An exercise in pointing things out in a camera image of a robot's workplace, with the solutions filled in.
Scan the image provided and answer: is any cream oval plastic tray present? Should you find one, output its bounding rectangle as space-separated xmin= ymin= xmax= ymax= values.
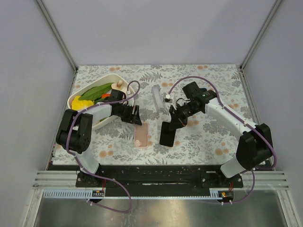
xmin=68 ymin=74 xmax=142 ymax=130

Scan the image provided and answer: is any pink phone case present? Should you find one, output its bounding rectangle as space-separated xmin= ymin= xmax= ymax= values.
xmin=134 ymin=122 xmax=149 ymax=148

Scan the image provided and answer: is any aluminium frame rail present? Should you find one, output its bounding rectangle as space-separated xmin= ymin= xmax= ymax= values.
xmin=35 ymin=0 xmax=79 ymax=71

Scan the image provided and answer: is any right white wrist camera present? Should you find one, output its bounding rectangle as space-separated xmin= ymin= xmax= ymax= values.
xmin=163 ymin=94 xmax=177 ymax=108

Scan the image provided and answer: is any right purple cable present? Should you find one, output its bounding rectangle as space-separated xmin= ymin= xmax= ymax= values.
xmin=167 ymin=75 xmax=277 ymax=206

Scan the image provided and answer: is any beige mushroom toy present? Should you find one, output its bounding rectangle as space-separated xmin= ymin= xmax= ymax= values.
xmin=111 ymin=80 xmax=126 ymax=92

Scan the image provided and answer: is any yellow cabbage toy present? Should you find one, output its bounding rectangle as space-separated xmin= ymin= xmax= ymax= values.
xmin=71 ymin=96 xmax=94 ymax=111

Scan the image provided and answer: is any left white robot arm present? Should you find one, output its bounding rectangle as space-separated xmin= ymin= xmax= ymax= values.
xmin=56 ymin=90 xmax=143 ymax=174

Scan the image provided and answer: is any green leaf toy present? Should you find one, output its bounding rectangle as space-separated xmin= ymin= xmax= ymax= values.
xmin=80 ymin=82 xmax=113 ymax=101

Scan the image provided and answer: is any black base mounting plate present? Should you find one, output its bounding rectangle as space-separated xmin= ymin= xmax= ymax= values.
xmin=76 ymin=165 xmax=243 ymax=198

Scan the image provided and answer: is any green bok choy toy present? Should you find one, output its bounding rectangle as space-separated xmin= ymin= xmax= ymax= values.
xmin=94 ymin=97 xmax=107 ymax=105

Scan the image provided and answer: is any floral patterned table mat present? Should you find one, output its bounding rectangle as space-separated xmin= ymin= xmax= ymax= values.
xmin=52 ymin=63 xmax=260 ymax=166

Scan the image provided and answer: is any phone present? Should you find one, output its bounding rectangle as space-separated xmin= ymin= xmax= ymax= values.
xmin=159 ymin=122 xmax=176 ymax=147

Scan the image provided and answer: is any white slotted cable duct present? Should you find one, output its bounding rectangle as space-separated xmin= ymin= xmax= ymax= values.
xmin=43 ymin=189 xmax=105 ymax=199

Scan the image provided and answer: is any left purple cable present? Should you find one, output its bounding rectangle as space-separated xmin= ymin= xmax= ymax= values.
xmin=65 ymin=80 xmax=141 ymax=213

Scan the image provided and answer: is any purple cable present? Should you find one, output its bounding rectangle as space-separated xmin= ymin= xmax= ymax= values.
xmin=167 ymin=75 xmax=277 ymax=206
xmin=65 ymin=80 xmax=141 ymax=213

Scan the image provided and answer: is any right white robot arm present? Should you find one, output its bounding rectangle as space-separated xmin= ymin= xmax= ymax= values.
xmin=160 ymin=82 xmax=276 ymax=178

